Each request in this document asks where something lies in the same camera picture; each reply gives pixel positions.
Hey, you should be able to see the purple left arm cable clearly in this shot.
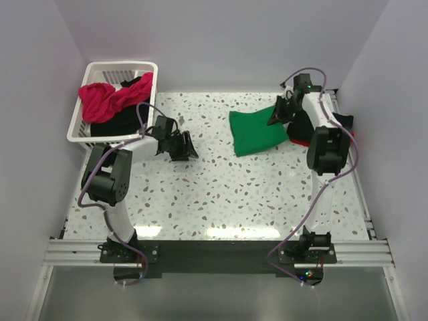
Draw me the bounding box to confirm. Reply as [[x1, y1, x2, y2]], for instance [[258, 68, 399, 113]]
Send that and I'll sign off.
[[77, 102, 165, 287]]

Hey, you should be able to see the red folded t-shirt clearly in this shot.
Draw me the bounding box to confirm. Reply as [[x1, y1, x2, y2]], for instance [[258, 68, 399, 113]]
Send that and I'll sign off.
[[288, 132, 352, 147]]

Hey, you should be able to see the aluminium front rail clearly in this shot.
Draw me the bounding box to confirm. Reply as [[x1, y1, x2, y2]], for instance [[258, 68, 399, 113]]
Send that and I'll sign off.
[[42, 239, 395, 268]]

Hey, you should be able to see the black t-shirt in basket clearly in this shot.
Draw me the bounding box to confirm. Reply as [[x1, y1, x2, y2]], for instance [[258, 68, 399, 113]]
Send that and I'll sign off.
[[89, 76, 149, 137]]

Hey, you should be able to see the green t-shirt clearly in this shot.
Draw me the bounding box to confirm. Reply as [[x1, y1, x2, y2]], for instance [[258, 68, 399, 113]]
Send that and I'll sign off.
[[229, 106, 289, 157]]

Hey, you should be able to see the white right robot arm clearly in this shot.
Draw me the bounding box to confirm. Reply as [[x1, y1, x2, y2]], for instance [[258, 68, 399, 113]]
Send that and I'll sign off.
[[267, 68, 354, 236]]

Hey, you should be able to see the pink t-shirt in basket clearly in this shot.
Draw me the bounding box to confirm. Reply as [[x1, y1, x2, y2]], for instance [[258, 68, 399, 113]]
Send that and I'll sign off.
[[78, 72, 153, 124]]

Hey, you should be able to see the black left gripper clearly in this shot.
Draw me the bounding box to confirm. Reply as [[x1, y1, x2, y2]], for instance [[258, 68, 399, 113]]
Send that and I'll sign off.
[[165, 130, 198, 162]]

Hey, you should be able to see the black folded t-shirt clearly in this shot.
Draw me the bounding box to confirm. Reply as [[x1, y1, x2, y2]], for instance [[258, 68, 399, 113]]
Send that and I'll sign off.
[[287, 111, 354, 135]]

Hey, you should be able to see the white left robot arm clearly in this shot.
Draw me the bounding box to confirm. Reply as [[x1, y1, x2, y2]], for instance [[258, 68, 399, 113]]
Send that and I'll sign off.
[[78, 116, 199, 262]]

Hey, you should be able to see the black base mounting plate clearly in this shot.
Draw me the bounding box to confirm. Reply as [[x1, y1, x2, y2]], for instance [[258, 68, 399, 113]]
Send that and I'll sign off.
[[98, 239, 338, 285]]

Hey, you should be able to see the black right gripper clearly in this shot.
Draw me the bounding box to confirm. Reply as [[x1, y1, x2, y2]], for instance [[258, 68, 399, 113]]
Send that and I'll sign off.
[[268, 96, 303, 127]]

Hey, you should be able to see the white plastic laundry basket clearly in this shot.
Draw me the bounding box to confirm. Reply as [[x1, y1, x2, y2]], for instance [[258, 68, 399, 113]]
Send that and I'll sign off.
[[67, 61, 158, 150]]

